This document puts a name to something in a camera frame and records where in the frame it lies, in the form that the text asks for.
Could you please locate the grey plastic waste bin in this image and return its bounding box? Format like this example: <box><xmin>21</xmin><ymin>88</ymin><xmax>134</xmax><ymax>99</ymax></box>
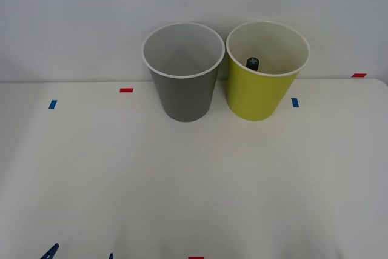
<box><xmin>141</xmin><ymin>21</ymin><xmax>226</xmax><ymax>123</ymax></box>

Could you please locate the yellow bottle with black cap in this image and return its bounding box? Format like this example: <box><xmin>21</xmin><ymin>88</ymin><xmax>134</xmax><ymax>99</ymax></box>
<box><xmin>245</xmin><ymin>56</ymin><xmax>262</xmax><ymax>73</ymax></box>

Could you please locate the yellow-green plastic waste bin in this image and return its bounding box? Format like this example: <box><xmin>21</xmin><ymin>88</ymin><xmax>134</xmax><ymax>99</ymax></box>
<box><xmin>225</xmin><ymin>21</ymin><xmax>311</xmax><ymax>122</ymax></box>

